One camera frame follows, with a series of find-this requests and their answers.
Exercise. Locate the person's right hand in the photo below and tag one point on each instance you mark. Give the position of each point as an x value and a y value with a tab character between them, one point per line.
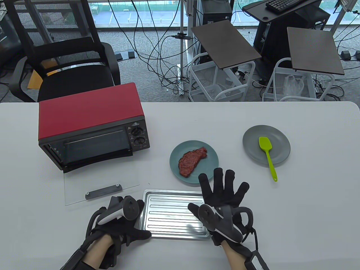
222	191

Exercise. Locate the white metal frame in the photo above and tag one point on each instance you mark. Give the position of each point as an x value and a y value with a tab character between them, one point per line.
339	19

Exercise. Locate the red raw steak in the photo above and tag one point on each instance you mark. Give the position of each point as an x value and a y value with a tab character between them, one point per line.
191	161

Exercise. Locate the black office chair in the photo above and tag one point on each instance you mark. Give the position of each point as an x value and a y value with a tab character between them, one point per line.
76	81

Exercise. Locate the green dessert spatula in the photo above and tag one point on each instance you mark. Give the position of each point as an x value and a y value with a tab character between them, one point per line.
265	144

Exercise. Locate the white metal post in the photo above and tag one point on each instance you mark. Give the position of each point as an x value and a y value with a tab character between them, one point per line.
184	42

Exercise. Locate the brown top white side table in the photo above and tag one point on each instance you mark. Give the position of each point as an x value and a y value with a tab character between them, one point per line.
312	50
225	42

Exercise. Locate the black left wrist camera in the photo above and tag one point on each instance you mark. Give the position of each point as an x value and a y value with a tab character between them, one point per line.
111	258

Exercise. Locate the red oven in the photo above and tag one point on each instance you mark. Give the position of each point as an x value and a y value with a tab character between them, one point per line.
90	109

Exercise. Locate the black computer tower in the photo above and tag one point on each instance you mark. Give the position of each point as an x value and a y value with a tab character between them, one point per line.
213	11

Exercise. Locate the grey left hand controller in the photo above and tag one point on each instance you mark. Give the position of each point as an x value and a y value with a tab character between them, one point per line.
129	208

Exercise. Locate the grey right hand controller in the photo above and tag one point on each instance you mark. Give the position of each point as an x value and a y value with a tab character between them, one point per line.
208	215

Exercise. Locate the person's left hand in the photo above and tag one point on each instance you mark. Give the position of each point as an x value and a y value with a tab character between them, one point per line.
135	234

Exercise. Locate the silver baking tray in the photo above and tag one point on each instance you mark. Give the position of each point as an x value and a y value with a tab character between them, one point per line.
168	208

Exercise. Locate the black computer desk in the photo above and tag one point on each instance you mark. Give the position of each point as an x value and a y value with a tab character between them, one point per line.
281	39

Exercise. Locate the person's right forearm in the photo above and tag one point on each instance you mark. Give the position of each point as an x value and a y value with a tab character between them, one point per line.
236	257

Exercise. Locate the grey hand controller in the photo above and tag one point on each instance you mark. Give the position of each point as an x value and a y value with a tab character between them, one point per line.
129	208
208	215

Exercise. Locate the clear plastic bag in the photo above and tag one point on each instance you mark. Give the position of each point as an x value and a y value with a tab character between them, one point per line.
292	85

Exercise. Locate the teal round plate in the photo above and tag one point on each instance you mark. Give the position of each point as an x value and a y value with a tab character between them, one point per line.
197	144

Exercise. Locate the brown paper envelope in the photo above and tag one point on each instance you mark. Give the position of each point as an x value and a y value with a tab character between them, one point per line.
35	81

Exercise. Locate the grey round plate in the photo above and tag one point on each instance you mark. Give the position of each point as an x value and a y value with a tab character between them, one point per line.
250	143

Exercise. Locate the grey foot pedal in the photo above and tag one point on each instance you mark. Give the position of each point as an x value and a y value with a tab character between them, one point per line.
131	53
118	56

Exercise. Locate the black keyboard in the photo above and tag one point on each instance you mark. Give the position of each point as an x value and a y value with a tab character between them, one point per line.
281	5

